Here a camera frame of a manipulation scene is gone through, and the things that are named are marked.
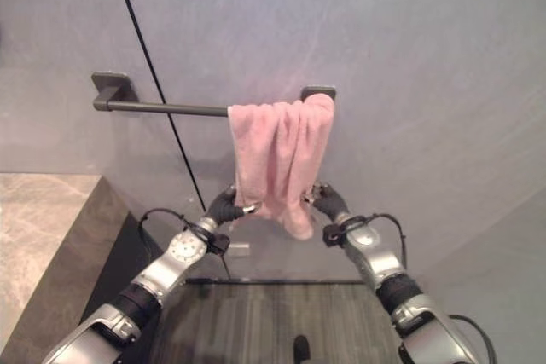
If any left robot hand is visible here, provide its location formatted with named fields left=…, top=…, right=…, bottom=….
left=206, top=184, right=260, bottom=225

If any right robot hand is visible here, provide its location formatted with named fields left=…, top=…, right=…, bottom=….
left=303, top=182, right=351, bottom=223

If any pink towel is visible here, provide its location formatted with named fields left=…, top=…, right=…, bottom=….
left=227, top=95, right=335, bottom=241

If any dark grey towel bar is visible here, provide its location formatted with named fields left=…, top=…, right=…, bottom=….
left=90, top=71, right=337, bottom=118

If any marble sink counter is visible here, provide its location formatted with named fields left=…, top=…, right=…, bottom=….
left=0, top=172, right=131, bottom=364

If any dark robot foot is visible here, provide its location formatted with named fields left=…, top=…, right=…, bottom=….
left=293, top=335, right=311, bottom=364

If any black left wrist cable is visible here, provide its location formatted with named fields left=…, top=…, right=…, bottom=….
left=139, top=208, right=201, bottom=250

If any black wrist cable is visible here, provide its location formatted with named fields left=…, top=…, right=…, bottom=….
left=350, top=212, right=409, bottom=271
left=139, top=208, right=201, bottom=250

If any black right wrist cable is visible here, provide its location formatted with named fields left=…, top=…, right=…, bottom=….
left=350, top=212, right=409, bottom=271

